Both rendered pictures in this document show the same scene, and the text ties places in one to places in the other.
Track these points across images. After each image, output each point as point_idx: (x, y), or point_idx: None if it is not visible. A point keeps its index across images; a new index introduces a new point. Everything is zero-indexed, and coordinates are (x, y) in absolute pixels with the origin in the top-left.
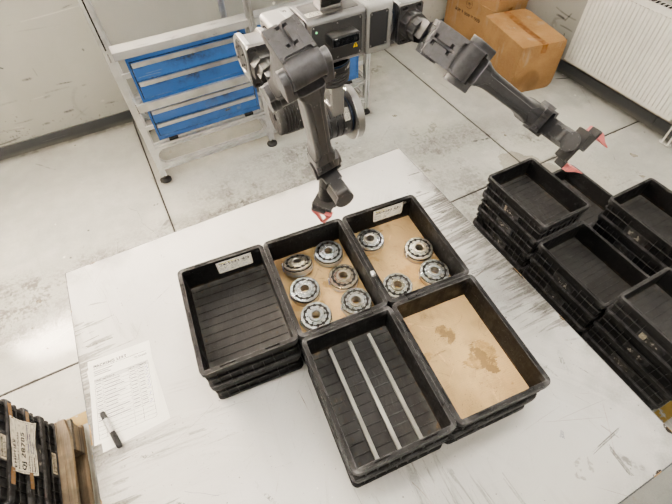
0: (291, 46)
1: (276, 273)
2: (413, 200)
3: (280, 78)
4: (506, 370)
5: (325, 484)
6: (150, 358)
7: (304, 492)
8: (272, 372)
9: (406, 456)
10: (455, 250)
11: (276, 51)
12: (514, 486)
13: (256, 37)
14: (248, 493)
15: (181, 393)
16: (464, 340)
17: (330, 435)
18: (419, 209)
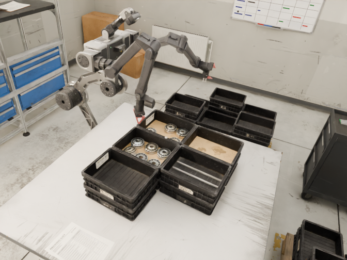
0: (147, 41)
1: (128, 153)
2: (157, 110)
3: (151, 50)
4: (227, 150)
5: (199, 222)
6: (80, 228)
7: (194, 229)
8: (148, 196)
9: (221, 189)
10: None
11: (145, 43)
12: (252, 185)
13: (90, 52)
14: (174, 243)
15: (110, 231)
16: (208, 148)
17: (187, 207)
18: (162, 112)
